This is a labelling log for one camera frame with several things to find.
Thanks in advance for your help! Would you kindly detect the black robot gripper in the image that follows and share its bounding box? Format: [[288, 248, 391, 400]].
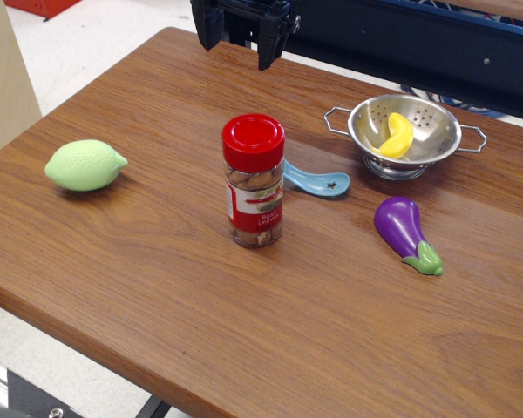
[[190, 0, 301, 71]]

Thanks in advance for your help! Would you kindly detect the yellow toy banana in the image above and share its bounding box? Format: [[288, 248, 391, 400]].
[[371, 112, 414, 159]]

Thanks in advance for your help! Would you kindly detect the steel colander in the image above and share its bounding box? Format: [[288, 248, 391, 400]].
[[323, 94, 487, 180]]

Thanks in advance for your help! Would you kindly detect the red-lidded spice jar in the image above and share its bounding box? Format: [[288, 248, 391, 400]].
[[221, 113, 285, 248]]

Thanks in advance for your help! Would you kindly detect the light blue ceramic spoon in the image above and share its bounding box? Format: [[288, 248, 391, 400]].
[[283, 160, 350, 198]]

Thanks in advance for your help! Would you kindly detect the red crate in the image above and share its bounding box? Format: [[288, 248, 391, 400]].
[[4, 0, 79, 18]]

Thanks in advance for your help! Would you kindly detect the green toy lime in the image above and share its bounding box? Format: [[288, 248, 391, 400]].
[[44, 139, 128, 192]]

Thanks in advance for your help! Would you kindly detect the light wooden panel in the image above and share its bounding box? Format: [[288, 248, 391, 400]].
[[0, 1, 42, 149]]

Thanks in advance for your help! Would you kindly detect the purple toy eggplant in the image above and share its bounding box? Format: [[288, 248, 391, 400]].
[[374, 197, 444, 276]]

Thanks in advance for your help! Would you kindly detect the black metal frame rail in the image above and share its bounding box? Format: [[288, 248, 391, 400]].
[[285, 1, 523, 118]]

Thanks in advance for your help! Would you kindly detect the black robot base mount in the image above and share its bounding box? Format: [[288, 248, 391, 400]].
[[0, 370, 81, 418]]

